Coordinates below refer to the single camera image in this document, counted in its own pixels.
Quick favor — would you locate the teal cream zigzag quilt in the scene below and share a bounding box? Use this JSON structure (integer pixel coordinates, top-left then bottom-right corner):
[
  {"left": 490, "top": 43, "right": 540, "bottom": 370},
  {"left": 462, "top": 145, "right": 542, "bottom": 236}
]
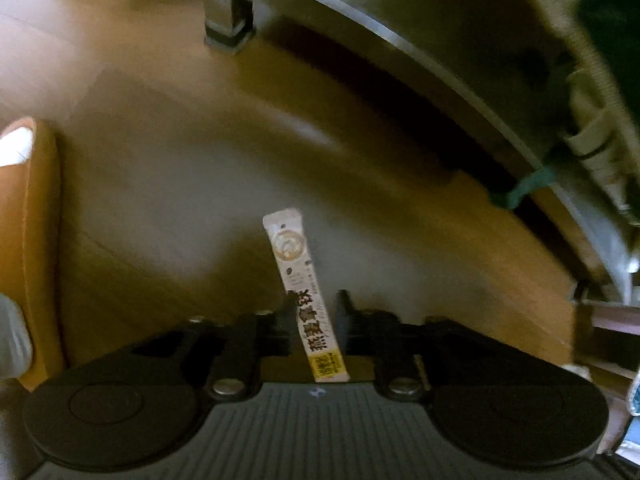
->
[{"left": 492, "top": 0, "right": 640, "bottom": 261}]

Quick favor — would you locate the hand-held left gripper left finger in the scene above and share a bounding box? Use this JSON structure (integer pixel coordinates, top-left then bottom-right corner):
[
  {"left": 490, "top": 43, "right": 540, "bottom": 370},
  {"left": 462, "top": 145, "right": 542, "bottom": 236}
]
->
[{"left": 127, "top": 292, "right": 301, "bottom": 404}]

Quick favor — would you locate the grey cloth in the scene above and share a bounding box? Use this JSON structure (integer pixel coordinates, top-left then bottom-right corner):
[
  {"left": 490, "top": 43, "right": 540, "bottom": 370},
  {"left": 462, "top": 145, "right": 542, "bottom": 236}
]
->
[{"left": 0, "top": 294, "right": 34, "bottom": 379}]

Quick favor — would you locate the white cloth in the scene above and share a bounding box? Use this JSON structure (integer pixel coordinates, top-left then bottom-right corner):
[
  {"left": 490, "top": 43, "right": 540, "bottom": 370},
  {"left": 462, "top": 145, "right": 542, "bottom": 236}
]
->
[{"left": 0, "top": 127, "right": 36, "bottom": 167}]

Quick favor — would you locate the grey low bench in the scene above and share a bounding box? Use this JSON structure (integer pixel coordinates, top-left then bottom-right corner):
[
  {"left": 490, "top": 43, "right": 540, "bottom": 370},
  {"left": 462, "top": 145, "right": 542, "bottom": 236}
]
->
[{"left": 204, "top": 0, "right": 640, "bottom": 307}]

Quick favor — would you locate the green strap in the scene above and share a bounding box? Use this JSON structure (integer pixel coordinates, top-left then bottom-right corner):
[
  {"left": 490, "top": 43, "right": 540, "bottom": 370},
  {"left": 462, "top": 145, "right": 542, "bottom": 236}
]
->
[{"left": 487, "top": 164, "right": 559, "bottom": 211}]

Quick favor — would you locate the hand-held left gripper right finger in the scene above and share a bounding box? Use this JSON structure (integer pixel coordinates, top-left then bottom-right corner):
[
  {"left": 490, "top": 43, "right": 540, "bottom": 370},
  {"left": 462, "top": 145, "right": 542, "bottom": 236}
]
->
[{"left": 332, "top": 289, "right": 506, "bottom": 404}]

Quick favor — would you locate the white stick packet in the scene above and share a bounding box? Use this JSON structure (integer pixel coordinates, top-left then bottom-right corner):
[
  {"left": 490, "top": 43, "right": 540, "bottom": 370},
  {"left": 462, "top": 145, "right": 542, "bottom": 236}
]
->
[{"left": 262, "top": 206, "right": 350, "bottom": 384}]

